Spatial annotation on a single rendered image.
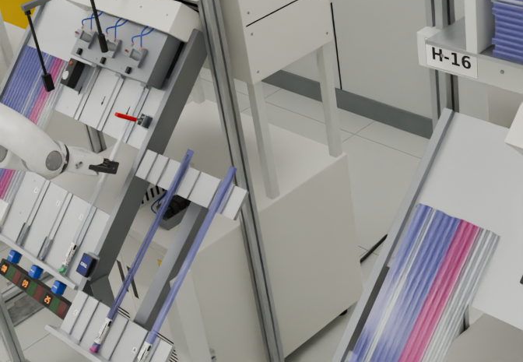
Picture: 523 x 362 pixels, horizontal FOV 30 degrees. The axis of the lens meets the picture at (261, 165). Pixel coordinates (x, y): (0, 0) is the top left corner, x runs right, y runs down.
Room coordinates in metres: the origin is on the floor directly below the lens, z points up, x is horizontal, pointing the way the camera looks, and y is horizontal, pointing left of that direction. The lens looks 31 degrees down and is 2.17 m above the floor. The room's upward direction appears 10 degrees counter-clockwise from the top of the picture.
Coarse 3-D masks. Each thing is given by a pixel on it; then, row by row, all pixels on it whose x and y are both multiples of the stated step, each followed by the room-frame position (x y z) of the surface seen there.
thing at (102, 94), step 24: (48, 24) 2.69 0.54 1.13; (72, 24) 2.61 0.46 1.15; (48, 48) 2.62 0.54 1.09; (72, 48) 2.55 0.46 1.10; (96, 72) 2.42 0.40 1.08; (72, 96) 2.42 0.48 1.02; (96, 96) 2.36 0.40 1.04; (120, 96) 2.30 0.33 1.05; (144, 96) 2.24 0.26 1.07; (96, 120) 2.30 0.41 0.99; (120, 120) 2.24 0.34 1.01
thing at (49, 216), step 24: (24, 192) 2.31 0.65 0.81; (48, 192) 2.25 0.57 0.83; (24, 216) 2.25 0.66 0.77; (48, 216) 2.19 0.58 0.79; (72, 216) 2.13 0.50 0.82; (96, 216) 2.08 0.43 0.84; (24, 240) 2.19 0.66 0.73; (48, 240) 2.14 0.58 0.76; (96, 240) 2.03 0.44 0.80; (48, 264) 2.08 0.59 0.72; (72, 264) 2.03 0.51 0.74
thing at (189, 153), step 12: (180, 168) 1.93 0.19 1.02; (180, 180) 1.92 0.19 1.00; (168, 192) 1.90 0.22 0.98; (168, 204) 1.89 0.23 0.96; (156, 216) 1.87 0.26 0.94; (156, 228) 1.86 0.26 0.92; (144, 240) 1.84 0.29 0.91; (144, 252) 1.83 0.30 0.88; (132, 264) 1.81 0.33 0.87; (132, 276) 1.80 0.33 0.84; (120, 288) 1.78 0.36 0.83; (120, 300) 1.76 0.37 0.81; (108, 312) 1.75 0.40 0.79; (96, 348) 1.70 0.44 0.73
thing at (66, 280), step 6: (0, 234) 2.24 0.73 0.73; (6, 240) 2.21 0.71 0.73; (12, 246) 2.18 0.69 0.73; (18, 246) 2.17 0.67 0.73; (24, 252) 2.13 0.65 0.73; (30, 252) 2.15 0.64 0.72; (30, 258) 2.11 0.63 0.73; (36, 258) 2.09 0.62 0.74; (42, 264) 2.07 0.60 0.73; (48, 270) 2.04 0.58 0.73; (54, 270) 2.03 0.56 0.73; (54, 276) 2.01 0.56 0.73; (60, 276) 2.00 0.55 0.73; (66, 282) 1.97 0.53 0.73; (72, 282) 1.97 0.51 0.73; (72, 288) 1.95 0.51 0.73
